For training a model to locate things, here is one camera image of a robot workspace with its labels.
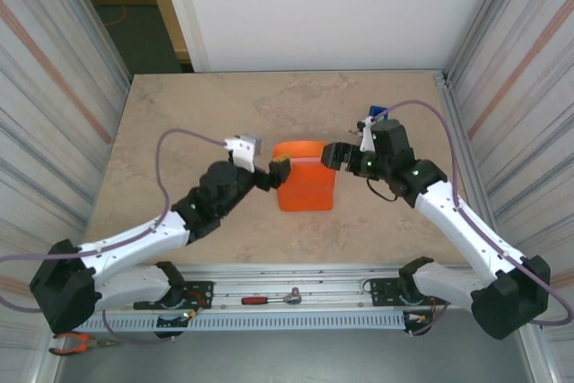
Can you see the orange wrapping paper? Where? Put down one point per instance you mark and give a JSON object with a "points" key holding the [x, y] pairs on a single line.
{"points": [[307, 185]]}

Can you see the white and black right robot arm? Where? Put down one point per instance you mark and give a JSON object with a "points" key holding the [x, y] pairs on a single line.
{"points": [[448, 280]]}

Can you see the blue tape dispenser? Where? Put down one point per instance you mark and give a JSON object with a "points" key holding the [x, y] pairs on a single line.
{"points": [[376, 110]]}

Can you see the aluminium mounting rails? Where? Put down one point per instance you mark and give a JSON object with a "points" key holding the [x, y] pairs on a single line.
{"points": [[314, 276]]}

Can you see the black base electronics module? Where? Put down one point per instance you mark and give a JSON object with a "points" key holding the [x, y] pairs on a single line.
{"points": [[417, 321], [168, 322]]}

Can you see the tan wooden door panel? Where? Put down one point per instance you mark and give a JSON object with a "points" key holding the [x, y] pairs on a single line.
{"points": [[164, 2]]}

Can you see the aluminium side rail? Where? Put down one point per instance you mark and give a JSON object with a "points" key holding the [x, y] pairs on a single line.
{"points": [[456, 114]]}

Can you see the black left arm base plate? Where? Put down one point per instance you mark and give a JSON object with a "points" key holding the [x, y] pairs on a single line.
{"points": [[202, 289]]}

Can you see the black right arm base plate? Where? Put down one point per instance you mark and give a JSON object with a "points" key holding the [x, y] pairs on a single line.
{"points": [[381, 289]]}

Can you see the white door frame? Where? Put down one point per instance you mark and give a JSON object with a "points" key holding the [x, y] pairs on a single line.
{"points": [[184, 11]]}

